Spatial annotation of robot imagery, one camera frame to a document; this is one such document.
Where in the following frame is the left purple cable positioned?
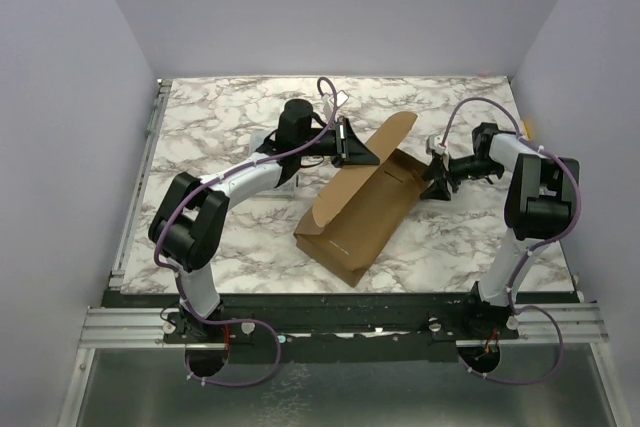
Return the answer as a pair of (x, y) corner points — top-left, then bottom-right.
(153, 76), (346, 389)

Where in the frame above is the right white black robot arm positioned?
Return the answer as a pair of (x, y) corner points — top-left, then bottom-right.
(421, 123), (579, 338)

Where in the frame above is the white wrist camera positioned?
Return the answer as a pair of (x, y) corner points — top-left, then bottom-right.
(425, 135), (449, 158)
(321, 90), (349, 119)

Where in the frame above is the aluminium extrusion frame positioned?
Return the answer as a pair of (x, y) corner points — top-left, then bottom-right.
(57, 79), (172, 426)

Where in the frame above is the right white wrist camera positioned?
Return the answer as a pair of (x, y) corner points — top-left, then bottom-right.
(425, 135), (449, 158)

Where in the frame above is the brown cardboard box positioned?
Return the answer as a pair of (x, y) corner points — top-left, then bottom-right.
(294, 111), (429, 287)

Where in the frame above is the clear plastic screw organizer box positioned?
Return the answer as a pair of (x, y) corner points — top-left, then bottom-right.
(249, 130), (296, 200)

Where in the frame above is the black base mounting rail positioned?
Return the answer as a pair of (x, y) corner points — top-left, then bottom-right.
(163, 293), (518, 363)

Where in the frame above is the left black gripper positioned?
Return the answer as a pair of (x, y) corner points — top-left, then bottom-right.
(297, 116), (380, 168)

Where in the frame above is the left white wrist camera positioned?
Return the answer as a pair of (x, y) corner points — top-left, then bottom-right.
(321, 90), (349, 119)

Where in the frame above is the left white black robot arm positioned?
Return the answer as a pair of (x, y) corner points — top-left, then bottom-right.
(148, 98), (380, 342)

